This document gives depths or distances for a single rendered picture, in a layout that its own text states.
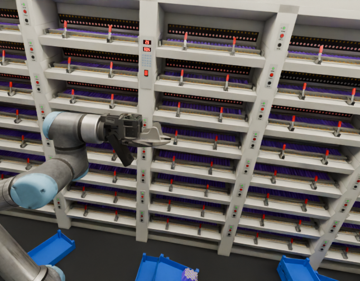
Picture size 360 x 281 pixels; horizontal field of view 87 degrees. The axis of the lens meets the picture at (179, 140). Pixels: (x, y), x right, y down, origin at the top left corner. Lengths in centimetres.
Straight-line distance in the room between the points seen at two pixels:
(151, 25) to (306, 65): 85
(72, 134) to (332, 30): 146
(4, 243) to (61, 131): 68
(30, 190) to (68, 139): 17
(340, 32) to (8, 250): 203
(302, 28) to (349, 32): 27
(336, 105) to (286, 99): 28
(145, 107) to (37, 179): 80
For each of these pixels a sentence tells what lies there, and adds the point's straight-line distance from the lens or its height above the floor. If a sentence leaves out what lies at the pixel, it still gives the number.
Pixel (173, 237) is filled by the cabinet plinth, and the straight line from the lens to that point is 184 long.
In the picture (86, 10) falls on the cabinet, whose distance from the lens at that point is 158.
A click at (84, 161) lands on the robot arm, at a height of 111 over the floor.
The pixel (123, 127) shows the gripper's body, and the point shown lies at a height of 125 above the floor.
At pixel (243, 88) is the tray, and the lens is 124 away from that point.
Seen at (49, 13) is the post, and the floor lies 165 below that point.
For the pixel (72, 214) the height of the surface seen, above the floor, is 17.
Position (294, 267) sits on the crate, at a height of 8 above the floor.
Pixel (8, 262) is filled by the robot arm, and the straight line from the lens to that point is 123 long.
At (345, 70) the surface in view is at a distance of 138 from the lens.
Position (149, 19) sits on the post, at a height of 164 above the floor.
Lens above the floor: 144
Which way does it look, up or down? 22 degrees down
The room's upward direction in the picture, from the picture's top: 6 degrees clockwise
